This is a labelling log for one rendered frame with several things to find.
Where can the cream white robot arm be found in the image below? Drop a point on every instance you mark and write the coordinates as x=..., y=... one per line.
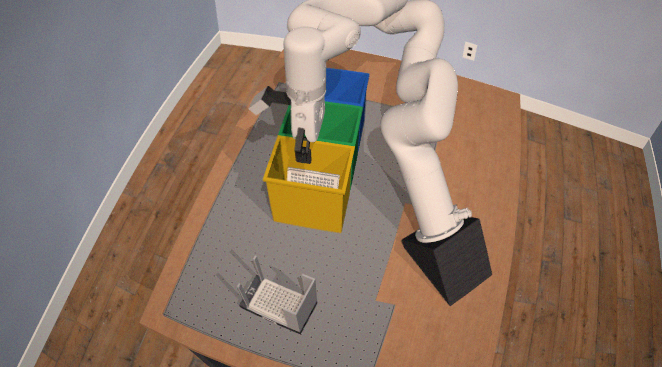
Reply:
x=405, y=126

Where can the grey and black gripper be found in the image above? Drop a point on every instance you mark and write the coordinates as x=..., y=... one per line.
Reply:
x=309, y=123

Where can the blue open-top bin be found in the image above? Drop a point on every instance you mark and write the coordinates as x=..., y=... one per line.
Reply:
x=346, y=87

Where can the green bin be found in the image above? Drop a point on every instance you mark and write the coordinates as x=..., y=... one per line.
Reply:
x=340, y=125

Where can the yellow recycle bin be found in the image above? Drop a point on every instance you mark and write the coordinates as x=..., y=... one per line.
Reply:
x=308, y=205

